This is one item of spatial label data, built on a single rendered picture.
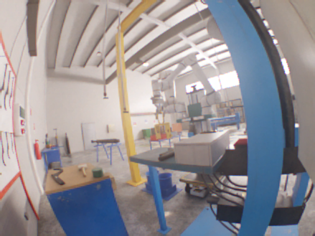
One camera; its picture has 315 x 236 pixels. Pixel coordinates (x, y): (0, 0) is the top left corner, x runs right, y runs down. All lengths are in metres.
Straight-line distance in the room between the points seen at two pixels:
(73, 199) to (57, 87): 10.59
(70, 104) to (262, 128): 11.00
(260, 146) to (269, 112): 0.15
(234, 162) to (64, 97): 11.00
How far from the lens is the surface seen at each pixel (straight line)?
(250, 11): 0.98
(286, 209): 1.15
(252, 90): 0.63
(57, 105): 10.94
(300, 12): 0.22
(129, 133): 2.91
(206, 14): 6.30
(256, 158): 0.66
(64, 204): 1.15
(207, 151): 0.67
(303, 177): 1.03
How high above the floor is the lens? 1.32
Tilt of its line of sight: 3 degrees up
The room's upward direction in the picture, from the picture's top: 8 degrees counter-clockwise
